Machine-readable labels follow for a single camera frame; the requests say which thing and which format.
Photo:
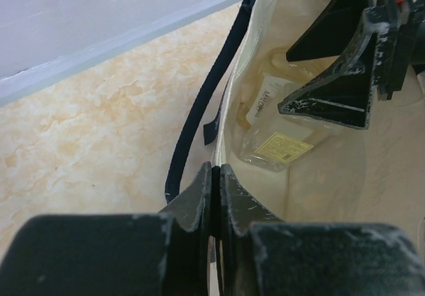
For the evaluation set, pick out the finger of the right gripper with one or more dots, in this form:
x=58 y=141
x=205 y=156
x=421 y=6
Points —
x=330 y=33
x=344 y=92

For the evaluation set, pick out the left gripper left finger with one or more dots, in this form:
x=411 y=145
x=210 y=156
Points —
x=166 y=253

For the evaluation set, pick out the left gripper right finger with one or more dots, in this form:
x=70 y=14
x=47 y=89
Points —
x=259 y=254

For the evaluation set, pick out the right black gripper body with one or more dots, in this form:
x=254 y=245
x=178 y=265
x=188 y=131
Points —
x=397 y=46

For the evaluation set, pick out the amber bottle white cap tall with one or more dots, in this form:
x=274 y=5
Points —
x=273 y=75

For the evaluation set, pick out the clear bottle dark cap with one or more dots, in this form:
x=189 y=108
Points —
x=274 y=140

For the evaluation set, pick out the beige canvas tote bag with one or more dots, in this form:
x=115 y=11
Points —
x=373 y=175

